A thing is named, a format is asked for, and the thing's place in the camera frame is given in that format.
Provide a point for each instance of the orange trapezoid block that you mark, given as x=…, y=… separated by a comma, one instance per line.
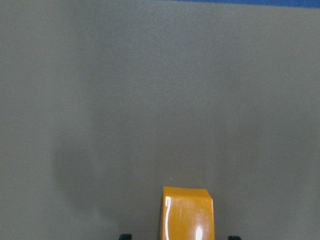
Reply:
x=186, y=214

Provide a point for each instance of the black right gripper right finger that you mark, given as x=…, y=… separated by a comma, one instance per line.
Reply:
x=234, y=237

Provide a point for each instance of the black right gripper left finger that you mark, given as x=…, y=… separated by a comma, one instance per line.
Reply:
x=125, y=236

